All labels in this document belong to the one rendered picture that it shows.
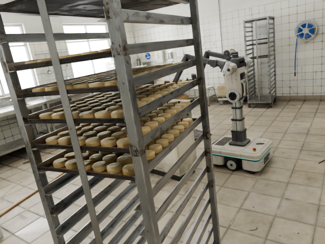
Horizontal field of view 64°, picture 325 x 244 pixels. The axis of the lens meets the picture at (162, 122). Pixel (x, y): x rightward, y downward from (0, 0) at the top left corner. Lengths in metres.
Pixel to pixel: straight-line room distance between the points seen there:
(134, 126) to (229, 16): 6.17
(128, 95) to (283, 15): 5.89
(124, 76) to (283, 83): 5.98
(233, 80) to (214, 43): 3.91
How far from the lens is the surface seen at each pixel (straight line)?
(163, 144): 1.00
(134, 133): 0.71
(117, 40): 0.68
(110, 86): 0.73
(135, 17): 0.81
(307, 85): 6.48
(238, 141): 3.29
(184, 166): 3.06
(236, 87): 3.07
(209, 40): 6.96
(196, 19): 1.23
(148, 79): 0.83
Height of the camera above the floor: 1.49
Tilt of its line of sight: 15 degrees down
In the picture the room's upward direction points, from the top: 8 degrees counter-clockwise
